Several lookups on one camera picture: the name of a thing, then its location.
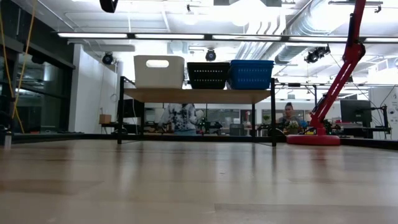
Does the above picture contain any yellow hanging cable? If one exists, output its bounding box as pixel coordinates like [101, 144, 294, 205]
[0, 0, 37, 135]

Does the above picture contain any wooden shelf with black frame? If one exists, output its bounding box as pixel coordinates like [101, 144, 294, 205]
[117, 76, 277, 147]

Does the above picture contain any black screen behind shelf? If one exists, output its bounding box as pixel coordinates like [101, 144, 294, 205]
[117, 98, 146, 119]

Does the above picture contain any small green plant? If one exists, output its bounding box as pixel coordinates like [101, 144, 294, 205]
[287, 121, 300, 135]

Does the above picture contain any blue plastic basket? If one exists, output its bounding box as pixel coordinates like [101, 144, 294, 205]
[229, 59, 275, 91]

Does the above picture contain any black computer monitor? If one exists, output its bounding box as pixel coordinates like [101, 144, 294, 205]
[339, 99, 373, 124]

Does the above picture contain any black plastic basket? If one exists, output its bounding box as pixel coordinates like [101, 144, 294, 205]
[187, 62, 231, 90]

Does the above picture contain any black ceiling track light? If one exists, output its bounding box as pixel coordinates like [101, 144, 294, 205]
[303, 45, 331, 64]

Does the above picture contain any black beam with light strips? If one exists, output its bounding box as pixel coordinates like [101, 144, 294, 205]
[55, 31, 398, 44]

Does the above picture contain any white plastic bin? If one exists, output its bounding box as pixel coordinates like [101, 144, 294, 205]
[133, 55, 186, 90]

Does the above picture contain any silver ventilation duct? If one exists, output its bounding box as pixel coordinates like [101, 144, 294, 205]
[236, 0, 354, 65]

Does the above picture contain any black metal rig frame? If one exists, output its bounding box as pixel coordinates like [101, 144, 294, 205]
[12, 133, 393, 150]

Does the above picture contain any person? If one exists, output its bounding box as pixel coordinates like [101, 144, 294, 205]
[157, 103, 205, 136]
[277, 101, 307, 135]

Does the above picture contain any grey post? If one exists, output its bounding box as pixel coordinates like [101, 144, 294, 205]
[3, 131, 13, 149]

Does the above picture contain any white dome pendant lamp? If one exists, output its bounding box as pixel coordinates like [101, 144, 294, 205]
[182, 4, 200, 26]

